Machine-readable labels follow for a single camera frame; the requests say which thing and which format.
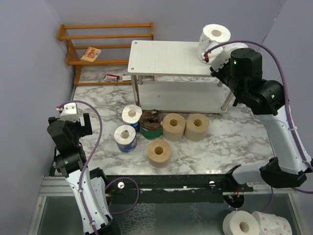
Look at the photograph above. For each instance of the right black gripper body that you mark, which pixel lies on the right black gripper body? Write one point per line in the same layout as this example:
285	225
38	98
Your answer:
224	74

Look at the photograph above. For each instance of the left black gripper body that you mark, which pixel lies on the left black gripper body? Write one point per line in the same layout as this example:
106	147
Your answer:
78	129

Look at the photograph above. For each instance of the white dotted roll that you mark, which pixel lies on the white dotted roll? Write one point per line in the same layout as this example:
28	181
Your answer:
212	33
231	47

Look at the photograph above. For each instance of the blue roll front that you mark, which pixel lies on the blue roll front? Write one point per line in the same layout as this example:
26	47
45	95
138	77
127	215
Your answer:
125	138

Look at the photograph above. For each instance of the blue roll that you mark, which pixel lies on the blue roll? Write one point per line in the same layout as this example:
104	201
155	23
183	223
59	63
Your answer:
125	138
131	115

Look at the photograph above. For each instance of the tan paper roll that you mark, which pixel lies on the tan paper roll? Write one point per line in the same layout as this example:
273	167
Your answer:
173	126
196	127
159	153

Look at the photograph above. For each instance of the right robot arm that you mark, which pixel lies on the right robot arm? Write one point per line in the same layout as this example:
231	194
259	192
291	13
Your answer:
241	71

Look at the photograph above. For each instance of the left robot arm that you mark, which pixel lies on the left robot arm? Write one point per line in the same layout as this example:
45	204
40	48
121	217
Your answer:
87	186

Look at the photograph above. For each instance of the white two-tier shelf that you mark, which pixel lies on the white two-tier shelf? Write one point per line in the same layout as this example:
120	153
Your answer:
169	76

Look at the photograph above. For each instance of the red white small box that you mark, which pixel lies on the red white small box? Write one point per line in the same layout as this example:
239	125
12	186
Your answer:
111	77

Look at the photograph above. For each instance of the brown roll green wrapper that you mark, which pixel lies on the brown roll green wrapper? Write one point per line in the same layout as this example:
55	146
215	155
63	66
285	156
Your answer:
151	124

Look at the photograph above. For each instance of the small white card box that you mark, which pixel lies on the small white card box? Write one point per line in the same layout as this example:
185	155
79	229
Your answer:
126	77

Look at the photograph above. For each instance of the tan paper roll front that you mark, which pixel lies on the tan paper roll front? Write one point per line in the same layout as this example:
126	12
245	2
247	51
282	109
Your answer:
159	153

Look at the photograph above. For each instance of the orange snack packet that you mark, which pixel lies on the orange snack packet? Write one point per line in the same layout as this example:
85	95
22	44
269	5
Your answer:
90	54

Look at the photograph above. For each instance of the orange wooden rack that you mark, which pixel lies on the orange wooden rack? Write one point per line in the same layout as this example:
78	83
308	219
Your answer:
73	59

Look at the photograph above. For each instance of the white roll on floor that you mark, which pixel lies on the white roll on floor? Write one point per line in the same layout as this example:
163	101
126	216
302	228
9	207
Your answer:
240	223

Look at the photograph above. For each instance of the dotted roll on floor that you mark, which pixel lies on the dotted roll on floor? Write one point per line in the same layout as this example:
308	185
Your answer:
271	224

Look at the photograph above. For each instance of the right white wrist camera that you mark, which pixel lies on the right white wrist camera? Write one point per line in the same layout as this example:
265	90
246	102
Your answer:
216	58

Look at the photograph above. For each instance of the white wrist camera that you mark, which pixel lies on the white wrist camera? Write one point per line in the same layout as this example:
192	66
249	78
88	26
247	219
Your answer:
68	112
216	58

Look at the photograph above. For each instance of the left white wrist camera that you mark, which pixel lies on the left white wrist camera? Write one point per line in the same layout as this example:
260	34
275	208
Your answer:
68	112

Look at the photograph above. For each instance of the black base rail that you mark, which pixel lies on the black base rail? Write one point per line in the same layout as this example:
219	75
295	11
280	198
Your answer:
159	189

